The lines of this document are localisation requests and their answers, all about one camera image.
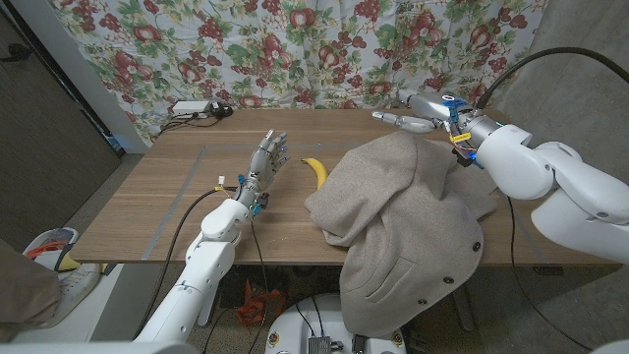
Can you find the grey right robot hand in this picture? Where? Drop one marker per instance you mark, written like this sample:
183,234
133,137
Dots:
432,110

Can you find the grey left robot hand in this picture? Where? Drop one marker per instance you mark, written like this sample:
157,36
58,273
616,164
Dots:
263,167

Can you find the beige wool coat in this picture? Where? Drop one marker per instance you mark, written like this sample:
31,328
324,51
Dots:
403,236

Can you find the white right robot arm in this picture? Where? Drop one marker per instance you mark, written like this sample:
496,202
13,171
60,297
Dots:
560,187

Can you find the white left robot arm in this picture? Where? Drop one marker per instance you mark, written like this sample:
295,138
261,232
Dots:
206,260

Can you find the yellow toy banana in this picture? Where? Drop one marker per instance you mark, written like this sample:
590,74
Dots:
318,169

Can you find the black plug adapter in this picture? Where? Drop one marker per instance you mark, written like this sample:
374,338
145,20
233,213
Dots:
221,110

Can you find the white power strip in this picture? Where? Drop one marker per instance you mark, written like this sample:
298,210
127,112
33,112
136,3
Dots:
190,107

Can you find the grey tape line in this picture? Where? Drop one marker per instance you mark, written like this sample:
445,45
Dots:
172,206

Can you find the floral fruit print backdrop cloth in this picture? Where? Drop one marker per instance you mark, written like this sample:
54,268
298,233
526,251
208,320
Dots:
295,49

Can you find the orange plastic bag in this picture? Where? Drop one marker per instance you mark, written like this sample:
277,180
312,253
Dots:
258,307

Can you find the white table leg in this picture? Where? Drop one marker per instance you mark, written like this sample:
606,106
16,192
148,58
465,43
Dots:
206,307

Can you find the white robot torso base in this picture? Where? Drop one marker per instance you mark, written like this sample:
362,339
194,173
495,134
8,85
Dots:
314,324

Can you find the grey electronics box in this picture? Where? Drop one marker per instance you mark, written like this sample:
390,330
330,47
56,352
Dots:
319,345

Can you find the grey table leg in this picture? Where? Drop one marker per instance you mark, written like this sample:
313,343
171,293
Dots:
464,307

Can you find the black electronics box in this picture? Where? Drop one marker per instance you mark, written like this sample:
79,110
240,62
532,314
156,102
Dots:
358,344

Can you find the yellow and black dustpan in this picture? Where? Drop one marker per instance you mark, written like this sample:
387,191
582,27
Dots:
74,263

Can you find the dark brown door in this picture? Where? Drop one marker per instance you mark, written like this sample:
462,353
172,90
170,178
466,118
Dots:
49,147

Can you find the white sneaker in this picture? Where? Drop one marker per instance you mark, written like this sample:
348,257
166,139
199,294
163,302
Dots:
74,290

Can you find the white bin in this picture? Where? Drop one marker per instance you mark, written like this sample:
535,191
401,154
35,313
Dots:
44,246

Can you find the person's leg in beige trousers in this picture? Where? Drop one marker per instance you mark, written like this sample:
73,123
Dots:
24,290

